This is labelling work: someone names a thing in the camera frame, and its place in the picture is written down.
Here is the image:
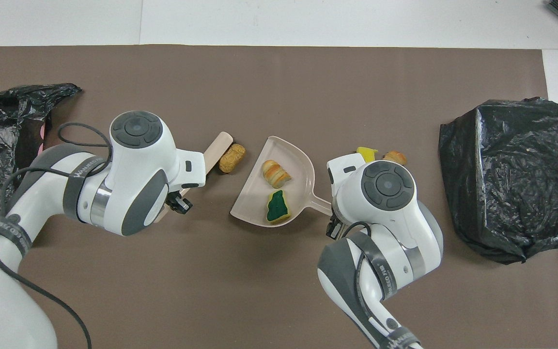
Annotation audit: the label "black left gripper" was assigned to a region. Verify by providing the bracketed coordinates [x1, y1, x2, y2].
[165, 191, 193, 215]

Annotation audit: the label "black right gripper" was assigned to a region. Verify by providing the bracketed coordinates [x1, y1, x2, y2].
[326, 216, 345, 240]

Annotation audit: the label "green yellow sponge piece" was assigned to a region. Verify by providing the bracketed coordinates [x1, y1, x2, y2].
[265, 190, 291, 224]

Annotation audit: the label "beige plastic dustpan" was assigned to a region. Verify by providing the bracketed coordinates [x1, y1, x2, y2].
[230, 136, 333, 227]

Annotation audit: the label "beige hand brush black bristles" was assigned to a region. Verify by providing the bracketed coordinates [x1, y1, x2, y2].
[158, 131, 234, 224]

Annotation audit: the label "brown bread roll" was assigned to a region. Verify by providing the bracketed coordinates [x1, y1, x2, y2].
[219, 143, 247, 174]

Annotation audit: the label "pale croissant piece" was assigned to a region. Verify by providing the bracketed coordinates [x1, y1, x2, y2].
[262, 159, 292, 189]

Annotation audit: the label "black bag lined bin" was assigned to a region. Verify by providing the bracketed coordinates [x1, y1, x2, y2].
[438, 97, 558, 265]

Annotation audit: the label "brown paper table mat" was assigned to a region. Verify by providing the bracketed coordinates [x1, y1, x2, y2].
[0, 45, 558, 349]

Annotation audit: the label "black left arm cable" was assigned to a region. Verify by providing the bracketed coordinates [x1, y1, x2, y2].
[0, 122, 112, 349]

